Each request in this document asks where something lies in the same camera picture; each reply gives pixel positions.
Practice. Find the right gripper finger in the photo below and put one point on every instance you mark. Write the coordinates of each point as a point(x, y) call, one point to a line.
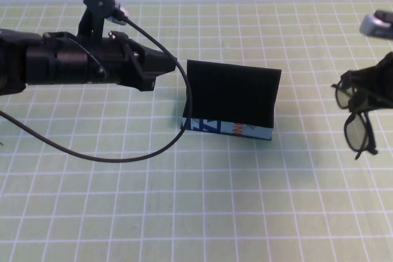
point(377, 79)
point(373, 107)

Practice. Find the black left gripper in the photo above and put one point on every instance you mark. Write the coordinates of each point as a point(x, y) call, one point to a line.
point(122, 62)

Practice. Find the black framed glasses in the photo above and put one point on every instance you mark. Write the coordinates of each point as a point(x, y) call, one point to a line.
point(356, 133)

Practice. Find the black printed glasses case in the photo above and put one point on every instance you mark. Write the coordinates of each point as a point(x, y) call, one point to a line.
point(230, 96)

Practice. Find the green checked tablecloth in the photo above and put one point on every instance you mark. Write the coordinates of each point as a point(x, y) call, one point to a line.
point(215, 213)

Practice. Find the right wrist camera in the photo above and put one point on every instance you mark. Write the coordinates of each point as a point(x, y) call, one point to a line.
point(376, 25)

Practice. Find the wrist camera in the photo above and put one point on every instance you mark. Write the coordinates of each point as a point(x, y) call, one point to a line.
point(376, 25)
point(98, 4)

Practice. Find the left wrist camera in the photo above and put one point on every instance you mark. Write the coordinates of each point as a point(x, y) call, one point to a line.
point(98, 4)

